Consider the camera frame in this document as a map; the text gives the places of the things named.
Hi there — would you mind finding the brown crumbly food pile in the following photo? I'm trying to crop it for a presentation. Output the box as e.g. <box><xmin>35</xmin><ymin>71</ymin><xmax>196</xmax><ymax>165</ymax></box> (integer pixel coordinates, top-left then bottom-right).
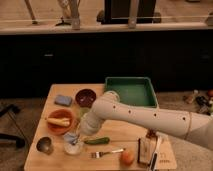
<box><xmin>146</xmin><ymin>130</ymin><xmax>156</xmax><ymax>138</ymax></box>

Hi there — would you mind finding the small metal cup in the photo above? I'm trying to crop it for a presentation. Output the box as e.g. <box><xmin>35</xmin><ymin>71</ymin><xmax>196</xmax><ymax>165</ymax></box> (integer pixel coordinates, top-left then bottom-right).
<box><xmin>36</xmin><ymin>137</ymin><xmax>53</xmax><ymax>155</ymax></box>

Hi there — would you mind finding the dark maroon bowl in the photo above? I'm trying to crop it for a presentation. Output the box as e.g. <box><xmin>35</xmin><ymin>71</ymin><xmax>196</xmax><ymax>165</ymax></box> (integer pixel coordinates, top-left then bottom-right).
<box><xmin>75</xmin><ymin>89</ymin><xmax>96</xmax><ymax>108</ymax></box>

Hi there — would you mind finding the small green cup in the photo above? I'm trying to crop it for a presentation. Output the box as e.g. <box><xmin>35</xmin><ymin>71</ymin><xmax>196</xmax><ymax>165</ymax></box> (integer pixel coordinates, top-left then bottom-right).
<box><xmin>78</xmin><ymin>107</ymin><xmax>90</xmax><ymax>119</ymax></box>

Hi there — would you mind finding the wooden table board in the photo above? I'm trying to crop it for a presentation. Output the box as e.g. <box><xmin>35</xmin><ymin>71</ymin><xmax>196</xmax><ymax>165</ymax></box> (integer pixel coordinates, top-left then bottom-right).
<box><xmin>23</xmin><ymin>83</ymin><xmax>178</xmax><ymax>171</ymax></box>

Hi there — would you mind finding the green cucumber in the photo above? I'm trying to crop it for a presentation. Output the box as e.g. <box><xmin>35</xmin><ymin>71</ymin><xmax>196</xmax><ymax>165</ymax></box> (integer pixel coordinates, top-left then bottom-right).
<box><xmin>84</xmin><ymin>137</ymin><xmax>110</xmax><ymax>145</ymax></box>

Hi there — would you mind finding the yellow corn cob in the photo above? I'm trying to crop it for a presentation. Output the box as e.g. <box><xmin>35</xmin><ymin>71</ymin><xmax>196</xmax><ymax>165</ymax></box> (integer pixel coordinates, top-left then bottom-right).
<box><xmin>46</xmin><ymin>118</ymin><xmax>70</xmax><ymax>127</ymax></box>

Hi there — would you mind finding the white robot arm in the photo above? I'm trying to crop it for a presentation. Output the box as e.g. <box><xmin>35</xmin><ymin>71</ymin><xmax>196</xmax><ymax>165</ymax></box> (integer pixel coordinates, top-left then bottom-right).
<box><xmin>79</xmin><ymin>91</ymin><xmax>213</xmax><ymax>151</ymax></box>

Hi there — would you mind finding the black office chair base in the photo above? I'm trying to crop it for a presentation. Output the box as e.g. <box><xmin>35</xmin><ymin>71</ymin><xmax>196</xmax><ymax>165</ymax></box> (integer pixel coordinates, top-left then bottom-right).
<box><xmin>0</xmin><ymin>103</ymin><xmax>27</xmax><ymax>149</ymax></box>

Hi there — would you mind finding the black framed card holder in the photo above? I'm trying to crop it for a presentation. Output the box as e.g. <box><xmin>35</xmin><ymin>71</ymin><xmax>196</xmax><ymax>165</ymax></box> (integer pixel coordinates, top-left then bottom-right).
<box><xmin>137</xmin><ymin>137</ymin><xmax>156</xmax><ymax>164</ymax></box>

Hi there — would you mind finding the orange bowl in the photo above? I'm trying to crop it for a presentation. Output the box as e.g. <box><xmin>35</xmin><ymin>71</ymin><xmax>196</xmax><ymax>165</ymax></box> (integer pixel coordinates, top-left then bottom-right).
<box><xmin>45</xmin><ymin>109</ymin><xmax>75</xmax><ymax>135</ymax></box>

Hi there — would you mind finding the silver fork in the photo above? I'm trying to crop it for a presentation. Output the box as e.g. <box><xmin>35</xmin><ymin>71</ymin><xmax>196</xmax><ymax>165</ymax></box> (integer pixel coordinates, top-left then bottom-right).
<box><xmin>90</xmin><ymin>148</ymin><xmax>125</xmax><ymax>158</ymax></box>

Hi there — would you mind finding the grey-blue towel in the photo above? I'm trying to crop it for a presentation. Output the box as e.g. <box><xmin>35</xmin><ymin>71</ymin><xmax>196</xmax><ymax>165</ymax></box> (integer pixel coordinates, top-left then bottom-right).
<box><xmin>63</xmin><ymin>132</ymin><xmax>79</xmax><ymax>145</ymax></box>

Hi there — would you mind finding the green plastic tray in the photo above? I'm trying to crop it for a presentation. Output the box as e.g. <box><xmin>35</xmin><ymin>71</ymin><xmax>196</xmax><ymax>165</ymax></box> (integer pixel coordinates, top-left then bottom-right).
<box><xmin>105</xmin><ymin>77</ymin><xmax>158</xmax><ymax>108</ymax></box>

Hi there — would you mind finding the blue sponge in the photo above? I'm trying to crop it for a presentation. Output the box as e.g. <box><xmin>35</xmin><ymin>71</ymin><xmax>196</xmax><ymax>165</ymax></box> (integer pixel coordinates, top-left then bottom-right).
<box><xmin>54</xmin><ymin>95</ymin><xmax>72</xmax><ymax>106</ymax></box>

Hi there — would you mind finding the orange fruit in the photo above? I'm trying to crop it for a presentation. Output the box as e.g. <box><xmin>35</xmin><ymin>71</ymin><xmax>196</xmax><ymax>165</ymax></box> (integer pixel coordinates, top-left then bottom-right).
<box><xmin>120</xmin><ymin>149</ymin><xmax>135</xmax><ymax>166</ymax></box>

